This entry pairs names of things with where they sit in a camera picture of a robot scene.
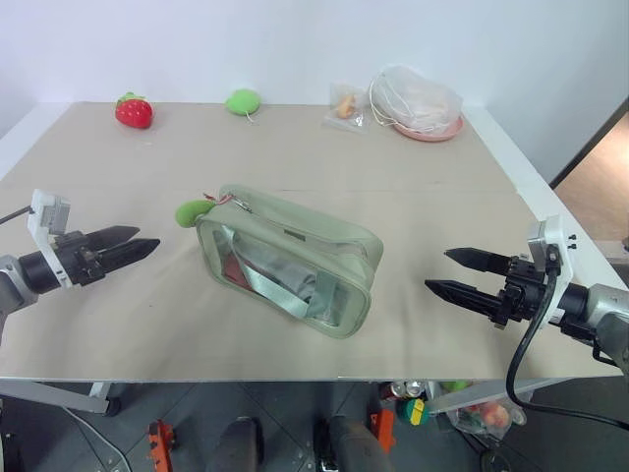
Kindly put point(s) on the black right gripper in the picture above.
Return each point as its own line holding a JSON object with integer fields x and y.
{"x": 523, "y": 295}

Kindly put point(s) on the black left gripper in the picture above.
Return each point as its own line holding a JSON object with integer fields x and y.
{"x": 83, "y": 258}

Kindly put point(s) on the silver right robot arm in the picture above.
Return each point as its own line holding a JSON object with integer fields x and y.
{"x": 609, "y": 314}

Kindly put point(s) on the green plush keychain charm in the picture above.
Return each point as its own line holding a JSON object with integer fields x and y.
{"x": 189, "y": 214}

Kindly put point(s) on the green transparent toiletry bag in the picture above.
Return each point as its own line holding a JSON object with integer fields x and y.
{"x": 295, "y": 255}

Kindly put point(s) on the beige table mat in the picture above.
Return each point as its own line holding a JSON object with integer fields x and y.
{"x": 123, "y": 319}

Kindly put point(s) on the red strawberry plush toy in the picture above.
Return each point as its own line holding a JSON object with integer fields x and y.
{"x": 132, "y": 113}

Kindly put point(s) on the drink cans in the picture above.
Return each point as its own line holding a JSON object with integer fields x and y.
{"x": 407, "y": 389}

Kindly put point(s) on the clear bag of toy fruit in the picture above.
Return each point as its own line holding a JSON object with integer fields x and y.
{"x": 486, "y": 418}

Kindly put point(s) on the green yellow toy ball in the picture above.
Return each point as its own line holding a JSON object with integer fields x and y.
{"x": 411, "y": 412}

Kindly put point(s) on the pink plate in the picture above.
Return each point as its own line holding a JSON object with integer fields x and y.
{"x": 432, "y": 134}

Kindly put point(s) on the orange tool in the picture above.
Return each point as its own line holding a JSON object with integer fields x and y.
{"x": 159, "y": 442}
{"x": 384, "y": 428}

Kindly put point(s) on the green round plush toy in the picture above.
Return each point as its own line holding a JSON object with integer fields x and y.
{"x": 242, "y": 102}

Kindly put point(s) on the dark rounded shape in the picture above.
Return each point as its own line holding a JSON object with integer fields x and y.
{"x": 351, "y": 445}

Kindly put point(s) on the clear snack bag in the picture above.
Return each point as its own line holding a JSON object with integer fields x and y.
{"x": 346, "y": 108}

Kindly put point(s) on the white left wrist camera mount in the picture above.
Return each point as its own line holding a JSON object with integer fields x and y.
{"x": 45, "y": 211}

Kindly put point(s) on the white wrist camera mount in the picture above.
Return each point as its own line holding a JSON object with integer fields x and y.
{"x": 45, "y": 211}
{"x": 560, "y": 246}

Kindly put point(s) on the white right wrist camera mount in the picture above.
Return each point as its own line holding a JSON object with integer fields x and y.
{"x": 560, "y": 246}

